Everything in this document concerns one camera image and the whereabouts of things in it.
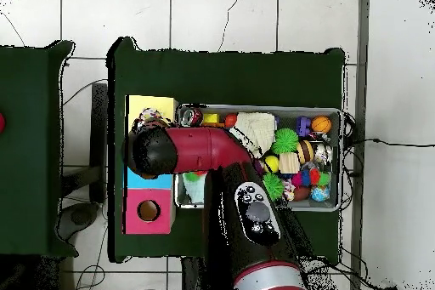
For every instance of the colourful patterned cloth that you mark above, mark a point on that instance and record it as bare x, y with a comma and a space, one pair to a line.
151, 114
289, 190

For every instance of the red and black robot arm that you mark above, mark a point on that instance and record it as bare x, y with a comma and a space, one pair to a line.
210, 147

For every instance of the wooden box three holes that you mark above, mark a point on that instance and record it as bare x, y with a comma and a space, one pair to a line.
149, 225

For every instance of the crushed red soda can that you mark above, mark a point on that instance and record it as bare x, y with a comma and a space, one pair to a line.
193, 117

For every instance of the cream waffle cloth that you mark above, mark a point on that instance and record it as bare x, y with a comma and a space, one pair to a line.
255, 128

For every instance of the mint waffle cloth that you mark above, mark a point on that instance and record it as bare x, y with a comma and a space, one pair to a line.
193, 191

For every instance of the yellow ball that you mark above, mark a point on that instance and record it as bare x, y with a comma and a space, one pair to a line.
271, 164

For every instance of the plain green puffer ball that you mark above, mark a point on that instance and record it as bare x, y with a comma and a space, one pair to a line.
284, 141

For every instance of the green puffer toy white face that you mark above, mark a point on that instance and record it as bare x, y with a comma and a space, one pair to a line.
273, 186

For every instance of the ridged wooden block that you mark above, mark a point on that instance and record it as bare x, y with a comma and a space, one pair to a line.
289, 163

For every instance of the wooden toy burger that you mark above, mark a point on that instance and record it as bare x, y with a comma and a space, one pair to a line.
304, 151

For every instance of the multicoloured fuzzy caterpillar toy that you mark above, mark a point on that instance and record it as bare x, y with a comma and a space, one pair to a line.
312, 177

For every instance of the grey rounded floor base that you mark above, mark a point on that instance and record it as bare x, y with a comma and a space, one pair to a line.
80, 217

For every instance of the dark green side table cloth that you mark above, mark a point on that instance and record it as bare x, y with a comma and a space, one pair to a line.
30, 133

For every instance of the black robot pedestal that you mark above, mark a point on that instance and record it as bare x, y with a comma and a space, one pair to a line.
192, 276

